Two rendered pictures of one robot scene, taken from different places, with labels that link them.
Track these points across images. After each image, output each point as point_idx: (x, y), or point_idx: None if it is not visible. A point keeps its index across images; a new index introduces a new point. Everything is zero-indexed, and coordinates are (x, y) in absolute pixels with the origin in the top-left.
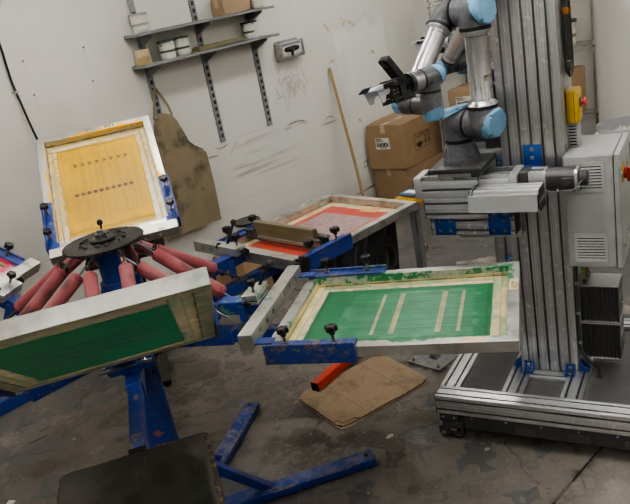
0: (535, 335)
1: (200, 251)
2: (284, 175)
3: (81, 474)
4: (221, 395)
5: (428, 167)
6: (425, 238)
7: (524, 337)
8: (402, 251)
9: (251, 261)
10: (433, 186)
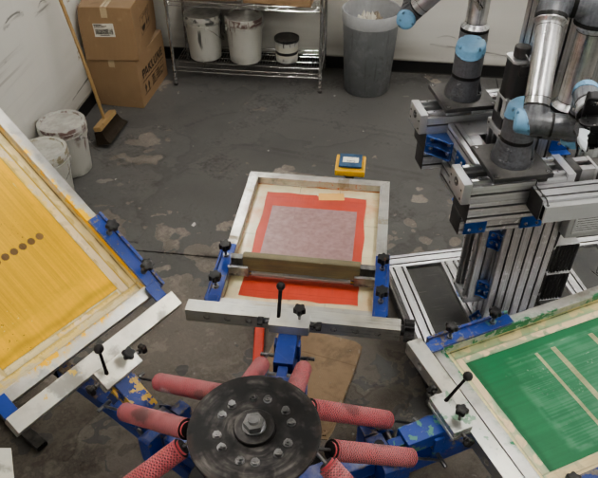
0: (503, 296)
1: (198, 321)
2: (11, 92)
3: None
4: (137, 438)
5: (151, 52)
6: (193, 146)
7: (492, 300)
8: (181, 169)
9: (313, 331)
10: (485, 191)
